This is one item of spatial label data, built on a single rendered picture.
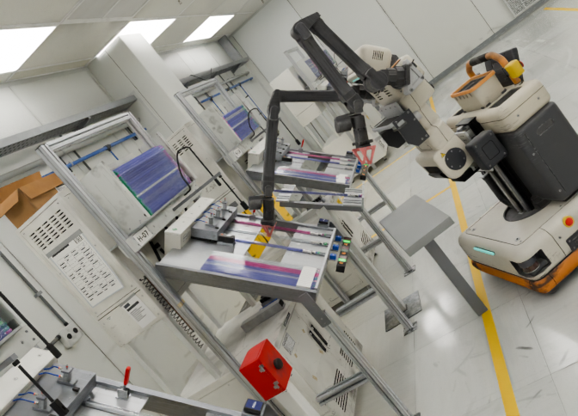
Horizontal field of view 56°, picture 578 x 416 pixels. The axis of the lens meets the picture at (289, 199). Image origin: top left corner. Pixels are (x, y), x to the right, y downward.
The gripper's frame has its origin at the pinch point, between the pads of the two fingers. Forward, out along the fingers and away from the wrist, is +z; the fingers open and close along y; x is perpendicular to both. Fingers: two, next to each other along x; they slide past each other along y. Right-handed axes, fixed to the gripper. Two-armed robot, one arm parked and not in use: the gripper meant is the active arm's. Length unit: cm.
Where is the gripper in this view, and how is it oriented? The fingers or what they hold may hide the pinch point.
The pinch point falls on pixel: (269, 235)
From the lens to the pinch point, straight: 276.0
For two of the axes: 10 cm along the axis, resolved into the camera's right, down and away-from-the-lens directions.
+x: 9.8, 0.5, -1.8
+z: 0.1, 9.4, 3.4
